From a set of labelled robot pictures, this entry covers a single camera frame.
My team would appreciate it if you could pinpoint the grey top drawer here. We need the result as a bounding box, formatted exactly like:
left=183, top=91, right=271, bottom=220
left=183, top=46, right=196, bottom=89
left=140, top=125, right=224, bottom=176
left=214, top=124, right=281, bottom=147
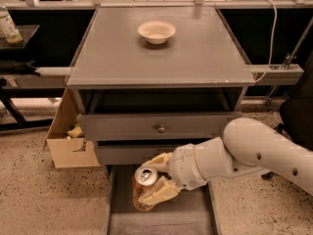
left=77, top=112, right=241, bottom=141

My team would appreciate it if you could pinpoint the black office chair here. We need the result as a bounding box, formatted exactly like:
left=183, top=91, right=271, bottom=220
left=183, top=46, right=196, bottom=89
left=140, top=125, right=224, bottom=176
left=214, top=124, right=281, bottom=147
left=275, top=51, right=313, bottom=152

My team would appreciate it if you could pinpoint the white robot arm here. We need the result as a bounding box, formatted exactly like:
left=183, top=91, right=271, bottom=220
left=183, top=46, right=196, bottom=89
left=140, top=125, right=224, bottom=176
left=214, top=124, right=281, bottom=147
left=138, top=117, right=313, bottom=210

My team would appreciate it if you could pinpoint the clear bottle green label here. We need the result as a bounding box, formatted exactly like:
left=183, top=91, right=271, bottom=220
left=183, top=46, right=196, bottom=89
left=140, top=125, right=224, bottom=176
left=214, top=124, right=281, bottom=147
left=0, top=3, right=22, bottom=45

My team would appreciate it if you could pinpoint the white hanging cable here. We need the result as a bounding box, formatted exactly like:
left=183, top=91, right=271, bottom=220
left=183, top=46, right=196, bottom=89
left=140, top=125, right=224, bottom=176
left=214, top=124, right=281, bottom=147
left=254, top=0, right=279, bottom=84

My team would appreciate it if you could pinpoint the grey middle drawer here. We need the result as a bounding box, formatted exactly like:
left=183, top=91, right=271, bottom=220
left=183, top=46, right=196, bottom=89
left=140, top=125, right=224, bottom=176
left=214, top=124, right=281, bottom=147
left=93, top=138, right=209, bottom=165

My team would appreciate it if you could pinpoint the yellow item in box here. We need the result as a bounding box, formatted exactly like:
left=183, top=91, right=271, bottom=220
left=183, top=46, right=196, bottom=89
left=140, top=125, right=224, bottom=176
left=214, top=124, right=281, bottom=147
left=67, top=126, right=83, bottom=138

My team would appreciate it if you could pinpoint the white paper bowl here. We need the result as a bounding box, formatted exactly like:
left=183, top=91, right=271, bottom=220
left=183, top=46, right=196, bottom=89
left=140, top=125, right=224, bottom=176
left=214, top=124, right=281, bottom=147
left=138, top=21, right=176, bottom=45

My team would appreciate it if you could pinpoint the orange soda can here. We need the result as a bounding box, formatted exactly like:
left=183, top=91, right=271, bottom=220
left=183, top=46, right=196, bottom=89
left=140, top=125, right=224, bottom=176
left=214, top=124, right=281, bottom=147
left=132, top=165, right=158, bottom=212

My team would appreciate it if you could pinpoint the black side table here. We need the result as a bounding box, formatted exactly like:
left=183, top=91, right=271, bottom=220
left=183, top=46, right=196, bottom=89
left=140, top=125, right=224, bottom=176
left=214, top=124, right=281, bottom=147
left=0, top=24, right=52, bottom=131

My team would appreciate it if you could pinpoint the cardboard box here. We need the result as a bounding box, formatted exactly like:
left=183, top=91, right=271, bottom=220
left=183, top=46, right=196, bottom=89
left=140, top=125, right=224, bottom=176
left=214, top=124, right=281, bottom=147
left=46, top=89, right=100, bottom=168

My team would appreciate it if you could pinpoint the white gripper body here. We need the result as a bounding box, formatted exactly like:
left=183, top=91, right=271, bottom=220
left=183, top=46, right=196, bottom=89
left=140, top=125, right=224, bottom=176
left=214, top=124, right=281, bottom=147
left=168, top=144, right=207, bottom=191

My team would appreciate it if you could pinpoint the grey open bottom drawer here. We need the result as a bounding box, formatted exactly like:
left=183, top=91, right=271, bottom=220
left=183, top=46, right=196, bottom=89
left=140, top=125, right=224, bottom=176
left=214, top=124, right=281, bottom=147
left=103, top=165, right=222, bottom=235

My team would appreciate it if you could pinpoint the grey drawer cabinet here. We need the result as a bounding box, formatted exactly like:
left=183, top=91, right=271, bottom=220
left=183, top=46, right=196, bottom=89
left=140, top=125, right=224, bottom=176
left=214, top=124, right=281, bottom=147
left=66, top=6, right=256, bottom=116

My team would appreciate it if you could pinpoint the black cloth on shelf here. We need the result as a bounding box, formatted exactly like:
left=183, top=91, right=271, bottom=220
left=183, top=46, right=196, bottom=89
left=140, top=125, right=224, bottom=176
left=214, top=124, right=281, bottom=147
left=0, top=60, right=40, bottom=76

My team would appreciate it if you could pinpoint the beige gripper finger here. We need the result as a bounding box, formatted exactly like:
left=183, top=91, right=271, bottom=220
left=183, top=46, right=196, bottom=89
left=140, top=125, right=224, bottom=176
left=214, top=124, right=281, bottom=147
left=143, top=153, right=172, bottom=172
left=138, top=176, right=181, bottom=206

